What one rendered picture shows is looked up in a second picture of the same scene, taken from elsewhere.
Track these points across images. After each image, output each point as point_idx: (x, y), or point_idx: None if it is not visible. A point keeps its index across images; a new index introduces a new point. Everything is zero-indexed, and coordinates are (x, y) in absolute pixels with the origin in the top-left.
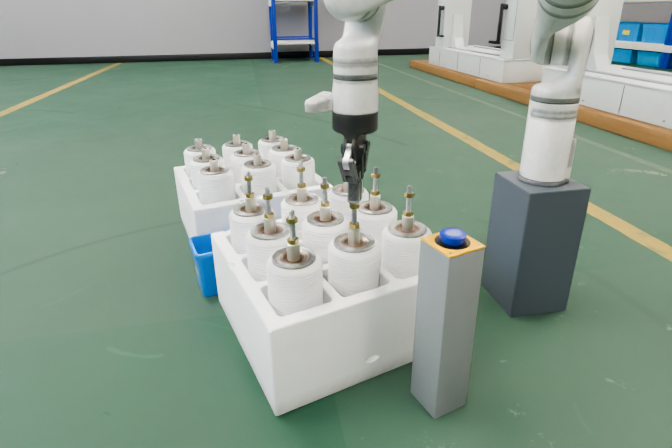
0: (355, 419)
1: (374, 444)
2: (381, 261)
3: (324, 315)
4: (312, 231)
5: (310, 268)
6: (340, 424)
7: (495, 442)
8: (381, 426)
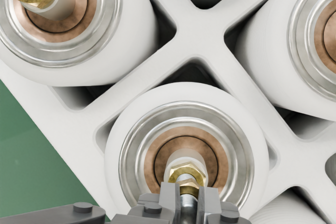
0: (46, 148)
1: (10, 179)
2: (277, 212)
3: (21, 105)
4: (271, 8)
5: (15, 63)
6: (33, 127)
7: None
8: (41, 186)
